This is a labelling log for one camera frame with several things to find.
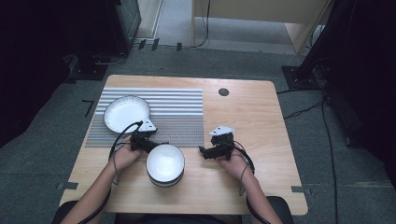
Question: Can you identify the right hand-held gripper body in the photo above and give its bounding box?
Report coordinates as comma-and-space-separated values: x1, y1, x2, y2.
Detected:
208, 125, 235, 161

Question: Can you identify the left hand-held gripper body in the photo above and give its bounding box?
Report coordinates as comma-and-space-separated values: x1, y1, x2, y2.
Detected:
129, 119, 160, 154

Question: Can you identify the white bowl with black rim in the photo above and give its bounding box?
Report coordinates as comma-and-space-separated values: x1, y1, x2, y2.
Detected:
145, 143, 186, 189

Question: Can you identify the white plate with black rim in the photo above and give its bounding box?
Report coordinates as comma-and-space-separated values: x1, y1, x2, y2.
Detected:
103, 94, 151, 134

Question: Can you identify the person's left hand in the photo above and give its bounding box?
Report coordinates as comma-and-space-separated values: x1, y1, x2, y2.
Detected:
112, 143, 143, 173

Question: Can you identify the person's right hand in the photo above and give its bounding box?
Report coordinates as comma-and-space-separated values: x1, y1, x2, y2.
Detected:
216, 148, 249, 182

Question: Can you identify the grey striped placemat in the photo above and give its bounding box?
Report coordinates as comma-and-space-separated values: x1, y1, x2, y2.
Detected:
84, 87, 205, 149

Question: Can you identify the black stand base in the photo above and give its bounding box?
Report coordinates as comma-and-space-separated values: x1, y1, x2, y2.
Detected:
281, 64, 325, 91
65, 54, 109, 82

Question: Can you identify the black cabinet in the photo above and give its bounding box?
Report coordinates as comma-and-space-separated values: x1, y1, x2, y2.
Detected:
105, 0, 143, 56

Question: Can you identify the light wooden furniture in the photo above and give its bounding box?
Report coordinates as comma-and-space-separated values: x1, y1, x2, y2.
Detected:
191, 0, 334, 54

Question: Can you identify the black curtain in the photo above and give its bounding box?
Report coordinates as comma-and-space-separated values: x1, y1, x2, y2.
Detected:
298, 0, 396, 188
0, 0, 108, 149

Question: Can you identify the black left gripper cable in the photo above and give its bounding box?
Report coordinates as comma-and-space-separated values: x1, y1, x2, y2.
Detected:
78, 120, 144, 224

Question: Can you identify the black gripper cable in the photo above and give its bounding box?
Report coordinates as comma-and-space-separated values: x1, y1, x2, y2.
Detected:
78, 120, 144, 224
233, 140, 273, 224

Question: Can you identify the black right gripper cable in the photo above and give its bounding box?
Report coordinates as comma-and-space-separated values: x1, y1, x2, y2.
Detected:
233, 140, 273, 224

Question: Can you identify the coiled black floor cable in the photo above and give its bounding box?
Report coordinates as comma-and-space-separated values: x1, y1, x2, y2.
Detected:
92, 51, 129, 66

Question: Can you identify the long black floor cable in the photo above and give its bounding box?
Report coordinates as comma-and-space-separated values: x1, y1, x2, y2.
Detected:
320, 92, 340, 224

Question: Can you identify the black hanging cable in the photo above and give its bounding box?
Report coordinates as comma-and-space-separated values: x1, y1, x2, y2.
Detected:
190, 0, 212, 49

